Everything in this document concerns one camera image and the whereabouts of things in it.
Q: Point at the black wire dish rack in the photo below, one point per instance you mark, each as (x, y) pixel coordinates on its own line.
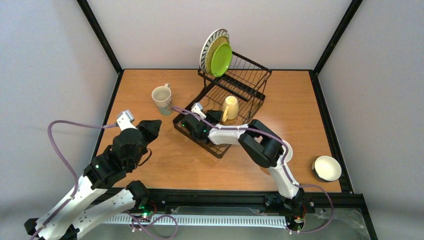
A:
(246, 80)

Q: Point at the white bowl with dark base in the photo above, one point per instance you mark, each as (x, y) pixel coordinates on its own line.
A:
(326, 168)

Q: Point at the white slotted cable duct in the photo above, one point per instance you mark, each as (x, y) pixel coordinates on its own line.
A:
(205, 220)

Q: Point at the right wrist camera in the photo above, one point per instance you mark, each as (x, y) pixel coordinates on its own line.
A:
(197, 108)

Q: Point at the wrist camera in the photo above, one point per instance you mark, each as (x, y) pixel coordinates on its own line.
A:
(125, 119)
(197, 108)

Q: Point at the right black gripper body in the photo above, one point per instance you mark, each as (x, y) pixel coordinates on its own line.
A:
(209, 117)

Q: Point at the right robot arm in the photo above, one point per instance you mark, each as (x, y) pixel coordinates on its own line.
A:
(264, 147)

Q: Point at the left black corner post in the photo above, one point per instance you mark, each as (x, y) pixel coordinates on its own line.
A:
(93, 22)

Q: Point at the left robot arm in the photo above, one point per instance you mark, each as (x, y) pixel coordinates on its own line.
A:
(72, 218)

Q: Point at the green plate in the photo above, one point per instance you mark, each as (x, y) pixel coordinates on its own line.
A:
(221, 60)

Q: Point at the black corner post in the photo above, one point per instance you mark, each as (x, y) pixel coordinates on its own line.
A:
(338, 33)
(93, 22)

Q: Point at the blue striped white plate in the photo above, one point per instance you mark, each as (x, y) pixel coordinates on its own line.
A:
(221, 32)

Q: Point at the yellow handled white mug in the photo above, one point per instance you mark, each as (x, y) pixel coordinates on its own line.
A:
(230, 108)

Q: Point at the black aluminium base frame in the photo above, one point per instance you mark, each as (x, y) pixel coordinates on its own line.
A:
(265, 201)

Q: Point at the right black corner post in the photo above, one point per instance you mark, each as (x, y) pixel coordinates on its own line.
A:
(338, 33)

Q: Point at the tall seashell mug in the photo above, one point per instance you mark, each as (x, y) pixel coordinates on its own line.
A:
(162, 97)

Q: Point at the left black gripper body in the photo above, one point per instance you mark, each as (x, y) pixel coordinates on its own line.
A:
(144, 129)

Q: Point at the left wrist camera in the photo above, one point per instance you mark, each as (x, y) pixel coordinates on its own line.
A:
(125, 119)

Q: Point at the woven bamboo tray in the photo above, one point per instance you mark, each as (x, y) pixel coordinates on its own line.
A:
(212, 49)

